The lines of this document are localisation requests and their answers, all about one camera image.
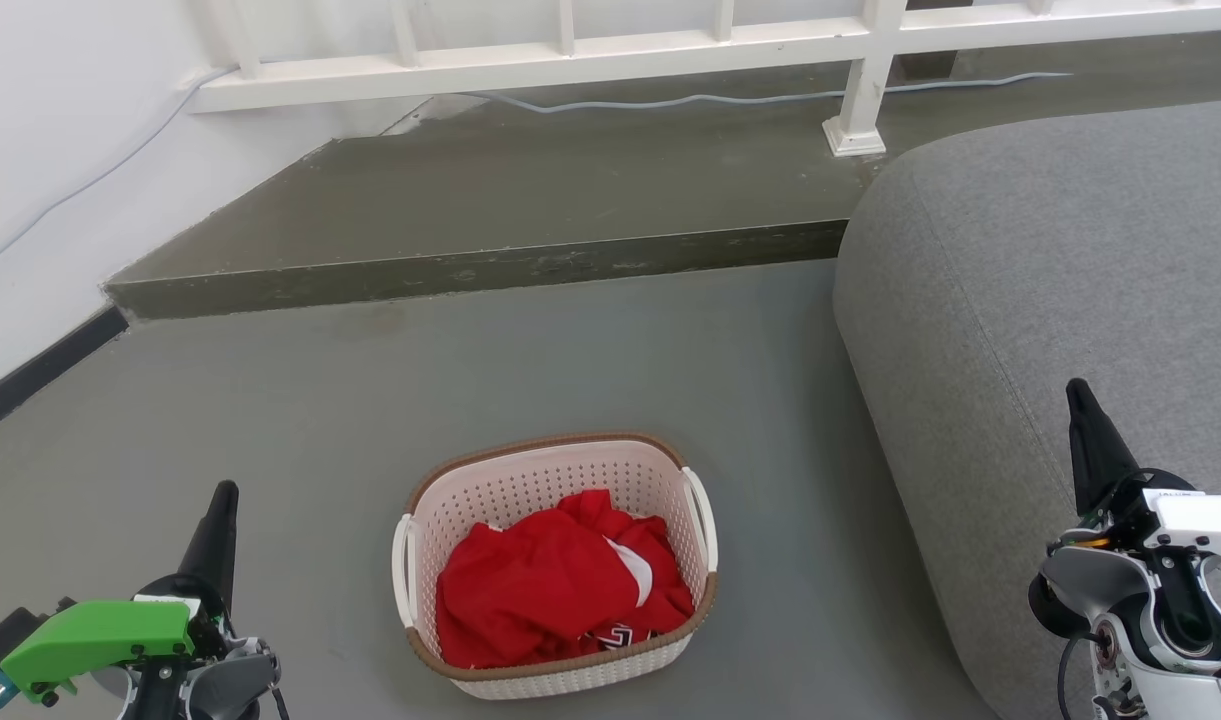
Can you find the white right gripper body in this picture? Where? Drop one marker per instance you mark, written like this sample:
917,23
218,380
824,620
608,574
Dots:
1205,518

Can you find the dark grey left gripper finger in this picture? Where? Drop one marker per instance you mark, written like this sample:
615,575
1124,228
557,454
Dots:
215,540

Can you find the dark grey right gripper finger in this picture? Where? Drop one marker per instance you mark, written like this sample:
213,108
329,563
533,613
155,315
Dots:
1095,450

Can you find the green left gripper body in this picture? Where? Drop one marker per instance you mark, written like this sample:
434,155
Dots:
100,630

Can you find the cream perforated plastic laundry basket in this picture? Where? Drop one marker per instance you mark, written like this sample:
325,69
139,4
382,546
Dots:
530,475

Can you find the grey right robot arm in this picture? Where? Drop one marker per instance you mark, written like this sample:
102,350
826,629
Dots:
1100,585

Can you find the grey fabric sofa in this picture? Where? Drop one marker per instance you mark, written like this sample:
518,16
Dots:
1020,280

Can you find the black baseboard strip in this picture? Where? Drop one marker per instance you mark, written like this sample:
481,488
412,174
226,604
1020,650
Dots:
40,370

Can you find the red garment with white trim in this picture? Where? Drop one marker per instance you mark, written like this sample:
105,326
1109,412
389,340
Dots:
540,590

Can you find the white wooden railing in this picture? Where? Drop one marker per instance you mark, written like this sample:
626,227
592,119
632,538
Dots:
570,62

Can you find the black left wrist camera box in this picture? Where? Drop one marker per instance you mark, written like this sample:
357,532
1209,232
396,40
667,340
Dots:
5,630

